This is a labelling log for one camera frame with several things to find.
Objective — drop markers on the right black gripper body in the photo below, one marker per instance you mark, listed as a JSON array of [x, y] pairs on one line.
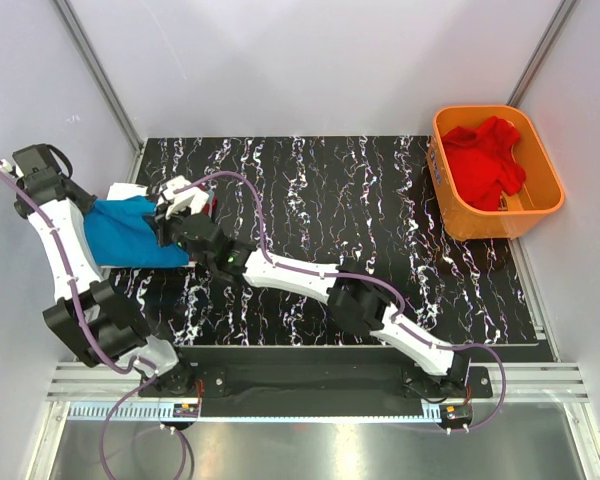
[[165, 229]]

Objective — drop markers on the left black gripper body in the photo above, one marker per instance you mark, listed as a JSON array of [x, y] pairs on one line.
[[43, 182]]

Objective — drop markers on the blue t shirt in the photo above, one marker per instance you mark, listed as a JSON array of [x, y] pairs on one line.
[[118, 236]]

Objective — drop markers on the bright red t shirt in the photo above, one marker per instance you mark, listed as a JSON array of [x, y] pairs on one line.
[[482, 163]]

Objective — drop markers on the orange plastic basket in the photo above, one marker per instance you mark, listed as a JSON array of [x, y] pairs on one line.
[[541, 195]]

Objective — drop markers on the dark red t shirt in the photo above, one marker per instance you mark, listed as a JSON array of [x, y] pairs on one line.
[[211, 202]]

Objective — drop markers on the white t shirt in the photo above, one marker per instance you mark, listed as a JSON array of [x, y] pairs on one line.
[[130, 191]]

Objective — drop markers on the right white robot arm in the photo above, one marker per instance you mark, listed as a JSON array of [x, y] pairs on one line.
[[359, 303]]

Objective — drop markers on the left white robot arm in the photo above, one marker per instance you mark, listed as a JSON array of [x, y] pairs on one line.
[[81, 235]]

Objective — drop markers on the left aluminium frame post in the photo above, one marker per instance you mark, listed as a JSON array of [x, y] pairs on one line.
[[87, 52]]

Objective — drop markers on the aluminium frame post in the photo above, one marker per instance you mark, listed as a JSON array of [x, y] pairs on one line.
[[87, 52], [541, 52]]

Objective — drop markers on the grey slotted cable duct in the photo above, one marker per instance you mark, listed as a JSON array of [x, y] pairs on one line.
[[418, 412]]

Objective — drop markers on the right aluminium frame post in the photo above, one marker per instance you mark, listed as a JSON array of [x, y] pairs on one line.
[[541, 52]]

